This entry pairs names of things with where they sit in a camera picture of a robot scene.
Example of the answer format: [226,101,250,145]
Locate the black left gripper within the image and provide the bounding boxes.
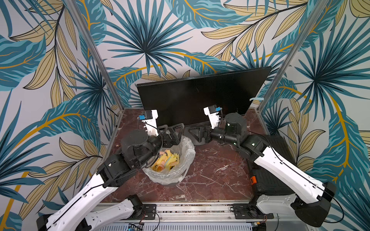
[135,123,185,167]

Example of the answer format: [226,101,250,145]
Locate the blue sticky note edge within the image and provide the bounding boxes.
[250,97,264,101]

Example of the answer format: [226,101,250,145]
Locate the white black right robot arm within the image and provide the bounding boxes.
[188,113,336,227]

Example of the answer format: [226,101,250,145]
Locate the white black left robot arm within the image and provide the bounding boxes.
[37,123,184,231]

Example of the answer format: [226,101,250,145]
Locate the black computer monitor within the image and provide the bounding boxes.
[137,66,272,126]

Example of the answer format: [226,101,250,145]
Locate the pile of discarded sticky notes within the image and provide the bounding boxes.
[151,149,180,172]

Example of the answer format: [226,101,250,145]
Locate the mesh waste bin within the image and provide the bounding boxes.
[143,144,196,187]

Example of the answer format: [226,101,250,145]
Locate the clear plastic bin liner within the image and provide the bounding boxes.
[142,135,197,186]

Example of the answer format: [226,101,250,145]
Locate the orange case latch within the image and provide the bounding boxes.
[250,176,257,185]

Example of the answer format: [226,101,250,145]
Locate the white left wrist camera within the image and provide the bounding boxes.
[138,110,159,136]

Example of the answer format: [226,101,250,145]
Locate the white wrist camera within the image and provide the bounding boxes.
[138,110,159,136]
[203,105,222,129]

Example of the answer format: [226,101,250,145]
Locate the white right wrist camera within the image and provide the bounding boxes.
[203,105,222,129]

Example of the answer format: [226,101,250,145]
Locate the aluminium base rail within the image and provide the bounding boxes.
[69,201,319,231]

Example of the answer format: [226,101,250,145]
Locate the aluminium frame post left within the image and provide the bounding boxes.
[63,0,125,112]

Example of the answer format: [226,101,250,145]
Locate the aluminium frame post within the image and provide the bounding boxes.
[256,0,329,113]
[63,0,125,112]

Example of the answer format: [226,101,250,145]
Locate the aluminium frame post right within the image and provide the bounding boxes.
[256,0,329,113]

